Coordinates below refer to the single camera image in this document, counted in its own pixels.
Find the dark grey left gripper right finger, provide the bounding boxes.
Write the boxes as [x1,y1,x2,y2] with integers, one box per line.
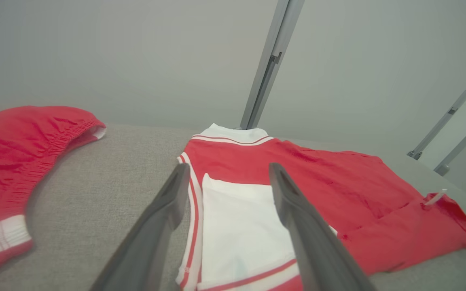
[269,163,377,291]

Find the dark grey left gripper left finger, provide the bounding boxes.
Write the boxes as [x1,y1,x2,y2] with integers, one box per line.
[89,163,191,291]

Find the red jersey with white trim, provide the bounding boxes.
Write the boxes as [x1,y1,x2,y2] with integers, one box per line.
[175,123,466,291]

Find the grey metal partition post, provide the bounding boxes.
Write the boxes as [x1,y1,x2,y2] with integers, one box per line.
[407,59,466,160]
[434,109,466,177]
[239,0,305,130]

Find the red shorts with white stripe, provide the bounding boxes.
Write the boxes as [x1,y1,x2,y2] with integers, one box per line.
[0,106,107,285]

